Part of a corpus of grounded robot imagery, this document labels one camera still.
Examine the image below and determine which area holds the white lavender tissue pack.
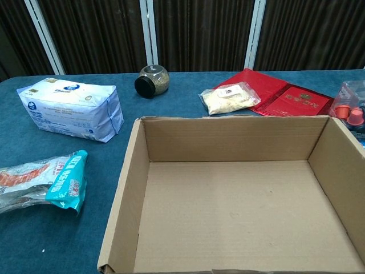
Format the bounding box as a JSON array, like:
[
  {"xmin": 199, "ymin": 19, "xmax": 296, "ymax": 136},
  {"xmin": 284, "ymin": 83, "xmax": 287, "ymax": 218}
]
[{"xmin": 16, "ymin": 77, "xmax": 125, "ymax": 143}]

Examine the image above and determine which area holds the white partition post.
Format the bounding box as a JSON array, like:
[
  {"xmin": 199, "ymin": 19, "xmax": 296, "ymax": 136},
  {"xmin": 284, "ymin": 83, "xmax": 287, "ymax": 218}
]
[
  {"xmin": 139, "ymin": 0, "xmax": 159, "ymax": 72},
  {"xmin": 23, "ymin": 0, "xmax": 67, "ymax": 75},
  {"xmin": 244, "ymin": 0, "xmax": 267, "ymax": 71}
]

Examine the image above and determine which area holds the clear bag of beige food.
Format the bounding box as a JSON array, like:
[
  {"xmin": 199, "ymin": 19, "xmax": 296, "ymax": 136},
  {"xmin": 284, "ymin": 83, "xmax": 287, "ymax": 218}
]
[{"xmin": 198, "ymin": 81, "xmax": 262, "ymax": 116}]

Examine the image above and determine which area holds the clear box of red capsules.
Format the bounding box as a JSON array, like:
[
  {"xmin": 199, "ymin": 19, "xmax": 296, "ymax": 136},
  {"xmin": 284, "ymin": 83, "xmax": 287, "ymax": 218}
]
[{"xmin": 327, "ymin": 80, "xmax": 365, "ymax": 128}]

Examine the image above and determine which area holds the glass jar with black lid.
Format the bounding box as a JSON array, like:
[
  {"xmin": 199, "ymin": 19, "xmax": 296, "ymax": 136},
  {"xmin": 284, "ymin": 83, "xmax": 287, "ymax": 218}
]
[{"xmin": 134, "ymin": 65, "xmax": 170, "ymax": 99}]

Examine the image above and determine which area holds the blue felt table cover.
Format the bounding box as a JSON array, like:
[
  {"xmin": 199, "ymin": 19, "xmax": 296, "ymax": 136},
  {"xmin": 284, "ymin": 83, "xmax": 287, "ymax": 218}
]
[{"xmin": 0, "ymin": 68, "xmax": 365, "ymax": 274}]

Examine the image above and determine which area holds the brown cardboard box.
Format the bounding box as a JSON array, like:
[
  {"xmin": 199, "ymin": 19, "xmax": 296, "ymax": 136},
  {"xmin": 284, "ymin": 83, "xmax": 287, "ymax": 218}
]
[{"xmin": 96, "ymin": 115, "xmax": 365, "ymax": 274}]

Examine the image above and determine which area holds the teal snack food bag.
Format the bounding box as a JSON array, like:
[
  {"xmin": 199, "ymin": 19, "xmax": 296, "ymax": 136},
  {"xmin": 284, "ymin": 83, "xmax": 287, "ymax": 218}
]
[{"xmin": 0, "ymin": 150, "xmax": 88, "ymax": 217}]

